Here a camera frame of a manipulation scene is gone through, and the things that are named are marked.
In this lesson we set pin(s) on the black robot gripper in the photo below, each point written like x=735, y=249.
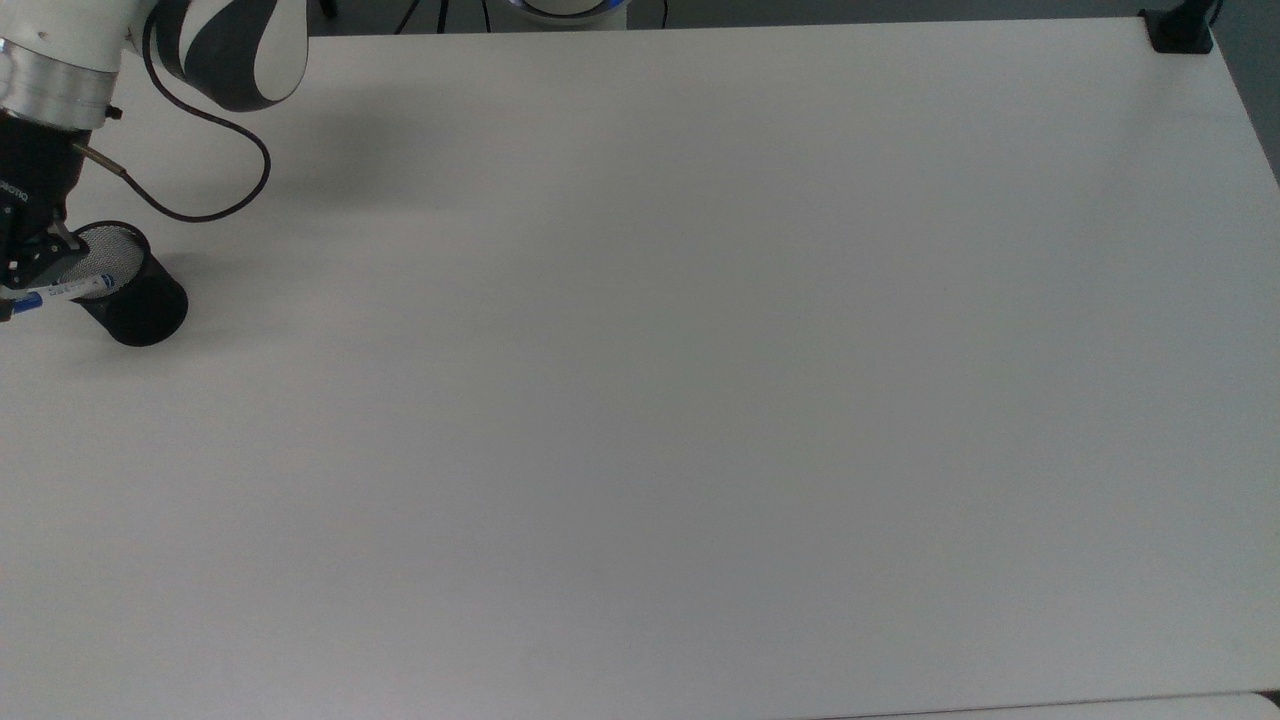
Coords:
x=30, y=180

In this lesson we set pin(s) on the blue and white marker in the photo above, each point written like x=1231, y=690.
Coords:
x=75, y=290

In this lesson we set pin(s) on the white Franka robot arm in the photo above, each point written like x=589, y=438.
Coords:
x=60, y=45

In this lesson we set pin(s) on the black mesh pen cup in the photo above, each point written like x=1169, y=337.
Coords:
x=140, y=305

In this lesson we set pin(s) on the black table clamp mount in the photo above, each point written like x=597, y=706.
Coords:
x=1180, y=30

